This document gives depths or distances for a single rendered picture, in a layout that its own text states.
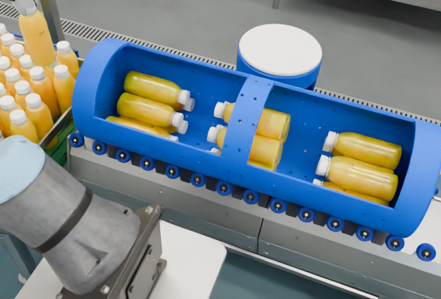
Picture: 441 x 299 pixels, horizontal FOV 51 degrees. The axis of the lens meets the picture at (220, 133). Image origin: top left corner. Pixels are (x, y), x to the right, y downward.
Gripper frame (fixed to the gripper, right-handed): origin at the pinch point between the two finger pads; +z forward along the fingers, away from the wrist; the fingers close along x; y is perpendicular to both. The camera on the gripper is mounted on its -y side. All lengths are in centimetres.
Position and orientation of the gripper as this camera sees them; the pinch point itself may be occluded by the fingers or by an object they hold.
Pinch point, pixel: (26, 5)
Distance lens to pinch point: 127.2
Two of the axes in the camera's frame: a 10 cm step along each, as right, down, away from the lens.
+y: 9.4, 2.8, -2.0
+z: -0.3, 6.5, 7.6
